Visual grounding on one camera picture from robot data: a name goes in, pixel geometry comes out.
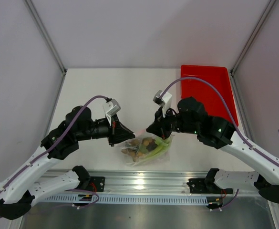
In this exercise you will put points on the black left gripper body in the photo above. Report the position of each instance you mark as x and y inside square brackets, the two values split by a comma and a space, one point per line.
[103, 130]

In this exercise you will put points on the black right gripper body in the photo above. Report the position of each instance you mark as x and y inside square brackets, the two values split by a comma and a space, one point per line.
[171, 123]

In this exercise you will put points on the yellow longan fruit bunch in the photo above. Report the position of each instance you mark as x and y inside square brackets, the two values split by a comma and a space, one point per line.
[138, 148]

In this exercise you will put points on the green white celery stalk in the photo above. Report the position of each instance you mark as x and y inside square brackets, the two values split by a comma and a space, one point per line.
[163, 146]

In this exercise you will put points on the clear pink zip top bag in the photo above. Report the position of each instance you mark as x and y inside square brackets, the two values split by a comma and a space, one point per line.
[127, 160]

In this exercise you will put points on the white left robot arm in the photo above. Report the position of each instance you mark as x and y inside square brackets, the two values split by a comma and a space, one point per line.
[21, 191]

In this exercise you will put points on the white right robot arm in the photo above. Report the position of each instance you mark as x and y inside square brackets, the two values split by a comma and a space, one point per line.
[217, 132]

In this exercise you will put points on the red plastic tray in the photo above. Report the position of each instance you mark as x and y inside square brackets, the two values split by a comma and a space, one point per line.
[217, 77]

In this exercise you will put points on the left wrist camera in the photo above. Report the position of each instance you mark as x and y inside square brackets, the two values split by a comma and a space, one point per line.
[110, 108]

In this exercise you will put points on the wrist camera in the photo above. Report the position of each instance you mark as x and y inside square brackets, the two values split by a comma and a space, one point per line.
[164, 100]
[110, 108]

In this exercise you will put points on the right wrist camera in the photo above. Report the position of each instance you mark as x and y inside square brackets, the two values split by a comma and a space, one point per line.
[164, 100]

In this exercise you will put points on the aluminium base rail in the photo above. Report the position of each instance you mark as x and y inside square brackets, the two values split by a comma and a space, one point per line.
[146, 182]

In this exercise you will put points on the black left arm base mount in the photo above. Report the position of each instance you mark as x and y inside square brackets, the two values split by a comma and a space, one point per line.
[96, 184]

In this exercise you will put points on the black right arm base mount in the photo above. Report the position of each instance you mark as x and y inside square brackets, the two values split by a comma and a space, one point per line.
[199, 184]

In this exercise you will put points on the slotted grey cable duct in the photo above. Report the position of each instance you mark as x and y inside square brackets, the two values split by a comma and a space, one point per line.
[102, 198]

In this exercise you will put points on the left aluminium frame post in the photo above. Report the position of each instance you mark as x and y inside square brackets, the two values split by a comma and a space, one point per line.
[44, 34]

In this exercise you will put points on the aluminium frame post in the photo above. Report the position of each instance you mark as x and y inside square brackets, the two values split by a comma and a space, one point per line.
[44, 34]
[262, 20]

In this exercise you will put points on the right aluminium frame post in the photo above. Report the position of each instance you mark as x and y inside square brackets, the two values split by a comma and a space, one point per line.
[262, 20]

